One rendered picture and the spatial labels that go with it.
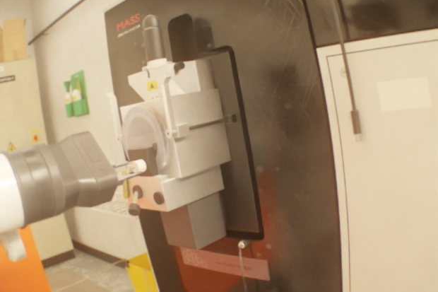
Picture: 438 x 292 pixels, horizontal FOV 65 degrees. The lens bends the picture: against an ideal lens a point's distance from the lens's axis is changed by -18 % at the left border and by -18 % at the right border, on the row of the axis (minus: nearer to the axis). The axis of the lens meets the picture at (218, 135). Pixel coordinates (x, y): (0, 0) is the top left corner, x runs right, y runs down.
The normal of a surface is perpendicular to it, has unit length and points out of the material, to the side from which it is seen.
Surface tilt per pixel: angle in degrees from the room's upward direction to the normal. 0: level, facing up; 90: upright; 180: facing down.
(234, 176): 90
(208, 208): 90
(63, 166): 50
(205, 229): 90
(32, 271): 90
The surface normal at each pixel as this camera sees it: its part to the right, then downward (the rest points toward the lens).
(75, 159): 0.39, -0.68
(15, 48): 0.72, -0.07
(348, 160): -0.66, 0.18
